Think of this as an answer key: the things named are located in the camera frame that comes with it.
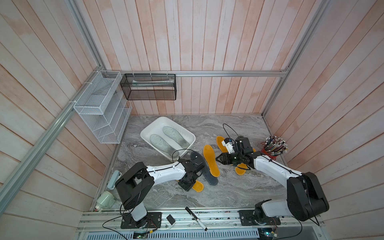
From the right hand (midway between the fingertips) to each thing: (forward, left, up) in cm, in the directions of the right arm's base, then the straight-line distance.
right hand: (218, 157), depth 88 cm
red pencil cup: (0, -30, +3) cm, 30 cm away
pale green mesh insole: (+12, +36, -6) cm, 38 cm away
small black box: (-32, +27, -7) cm, 42 cm away
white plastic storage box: (+19, +34, -6) cm, 39 cm away
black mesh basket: (+40, +45, +23) cm, 65 cm away
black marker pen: (-31, +13, -6) cm, 35 cm away
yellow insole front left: (-15, +12, -6) cm, 20 cm away
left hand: (-15, +15, -7) cm, 22 cm away
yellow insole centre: (+5, +5, -6) cm, 9 cm away
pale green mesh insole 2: (+17, +25, -6) cm, 30 cm away
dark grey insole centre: (-10, +5, -8) cm, 13 cm away
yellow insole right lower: (-5, -14, -8) cm, 17 cm away
